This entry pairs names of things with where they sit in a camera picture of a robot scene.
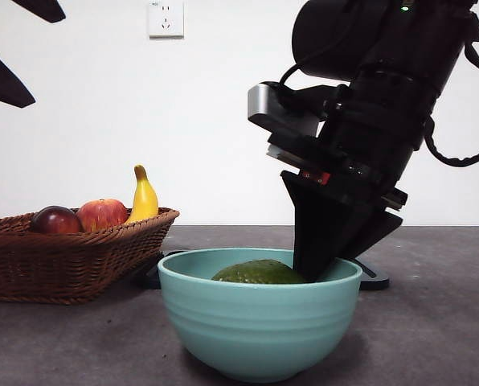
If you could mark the yellow banana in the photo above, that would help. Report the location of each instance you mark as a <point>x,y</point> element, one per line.
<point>145,197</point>

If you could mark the black tray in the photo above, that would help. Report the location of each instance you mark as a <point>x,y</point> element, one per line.
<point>378,279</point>

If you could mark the brown wicker basket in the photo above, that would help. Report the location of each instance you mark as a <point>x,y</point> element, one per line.
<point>62,265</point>

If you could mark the white wall socket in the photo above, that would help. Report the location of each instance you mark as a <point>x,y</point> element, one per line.
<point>166,24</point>

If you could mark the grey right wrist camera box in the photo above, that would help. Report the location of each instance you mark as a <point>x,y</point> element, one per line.
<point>271,104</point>

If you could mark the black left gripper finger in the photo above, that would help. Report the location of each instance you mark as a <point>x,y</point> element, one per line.
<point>2,80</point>
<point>46,10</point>

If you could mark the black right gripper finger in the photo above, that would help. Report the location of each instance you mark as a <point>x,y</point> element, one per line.
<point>320,225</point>
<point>378,229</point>

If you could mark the teal bowl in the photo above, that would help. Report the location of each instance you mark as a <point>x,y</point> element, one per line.
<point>259,321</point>

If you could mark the green avocado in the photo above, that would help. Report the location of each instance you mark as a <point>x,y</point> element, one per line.
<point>255,274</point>

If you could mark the red and yellow apple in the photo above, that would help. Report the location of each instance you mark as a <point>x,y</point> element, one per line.
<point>103,215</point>

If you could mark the dark red plum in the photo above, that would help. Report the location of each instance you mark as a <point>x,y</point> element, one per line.
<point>56,221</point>

